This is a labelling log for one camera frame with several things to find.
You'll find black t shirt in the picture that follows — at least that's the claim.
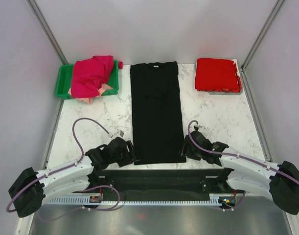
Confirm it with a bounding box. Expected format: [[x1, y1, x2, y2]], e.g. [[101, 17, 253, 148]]
[[130, 61, 186, 165]]

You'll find peach pink t shirt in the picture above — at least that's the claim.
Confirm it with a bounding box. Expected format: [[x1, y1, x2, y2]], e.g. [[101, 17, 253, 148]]
[[76, 84, 113, 104]]

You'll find magenta t shirt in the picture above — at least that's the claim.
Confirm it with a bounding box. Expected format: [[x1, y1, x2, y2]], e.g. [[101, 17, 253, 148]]
[[69, 55, 123, 98]]

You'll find green plastic tray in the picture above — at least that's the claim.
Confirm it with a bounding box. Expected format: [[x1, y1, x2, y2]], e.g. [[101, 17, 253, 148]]
[[55, 57, 121, 100]]

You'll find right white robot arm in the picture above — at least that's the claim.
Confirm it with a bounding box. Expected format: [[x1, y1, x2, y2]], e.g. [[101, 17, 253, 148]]
[[181, 130, 299, 215]]

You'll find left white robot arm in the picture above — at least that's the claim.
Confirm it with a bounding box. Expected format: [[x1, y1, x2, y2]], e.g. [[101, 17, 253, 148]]
[[6, 137, 141, 218]]

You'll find folded red t shirt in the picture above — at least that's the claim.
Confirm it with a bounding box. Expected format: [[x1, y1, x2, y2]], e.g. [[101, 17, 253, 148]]
[[194, 58, 240, 93]]

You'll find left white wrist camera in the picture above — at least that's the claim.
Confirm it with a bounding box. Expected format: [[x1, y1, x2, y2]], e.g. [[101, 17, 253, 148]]
[[108, 130, 124, 139]]

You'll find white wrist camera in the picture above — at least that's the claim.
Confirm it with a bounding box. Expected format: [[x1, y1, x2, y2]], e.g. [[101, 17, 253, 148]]
[[194, 124, 206, 131], [108, 130, 124, 139]]

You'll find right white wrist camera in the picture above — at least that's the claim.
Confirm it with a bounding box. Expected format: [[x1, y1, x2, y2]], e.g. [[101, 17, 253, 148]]
[[194, 124, 206, 131]]

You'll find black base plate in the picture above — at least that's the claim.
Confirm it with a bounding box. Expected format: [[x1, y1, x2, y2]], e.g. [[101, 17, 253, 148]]
[[88, 169, 242, 194]]

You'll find white slotted cable duct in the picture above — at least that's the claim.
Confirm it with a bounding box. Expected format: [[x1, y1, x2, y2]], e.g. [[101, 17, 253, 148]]
[[46, 194, 226, 206]]

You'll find left aluminium frame post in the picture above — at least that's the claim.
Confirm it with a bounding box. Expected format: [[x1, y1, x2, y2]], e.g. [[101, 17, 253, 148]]
[[26, 0, 68, 65]]

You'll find aluminium frame post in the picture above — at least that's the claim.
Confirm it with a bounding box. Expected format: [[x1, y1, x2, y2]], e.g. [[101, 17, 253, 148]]
[[241, 0, 286, 71], [26, 0, 68, 65]]

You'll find right aluminium frame post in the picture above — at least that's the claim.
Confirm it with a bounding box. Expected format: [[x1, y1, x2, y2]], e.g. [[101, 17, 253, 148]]
[[241, 0, 286, 71]]

